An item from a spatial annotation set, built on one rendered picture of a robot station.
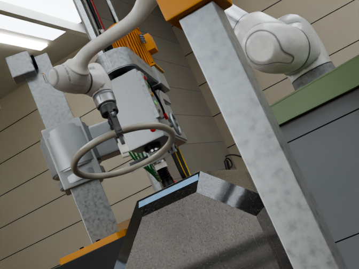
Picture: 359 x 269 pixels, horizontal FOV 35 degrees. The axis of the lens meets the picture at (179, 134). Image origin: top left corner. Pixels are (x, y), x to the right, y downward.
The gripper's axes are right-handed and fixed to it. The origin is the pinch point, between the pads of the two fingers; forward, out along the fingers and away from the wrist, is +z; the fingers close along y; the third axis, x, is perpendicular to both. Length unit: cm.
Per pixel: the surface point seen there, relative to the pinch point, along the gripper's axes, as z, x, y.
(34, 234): -232, 74, 732
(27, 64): -120, 22, 97
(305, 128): 38, -47, -56
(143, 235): 26.3, -0.5, 40.0
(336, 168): 53, -50, -54
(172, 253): 39, -9, 38
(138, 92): -58, -29, 61
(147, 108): -48, -31, 63
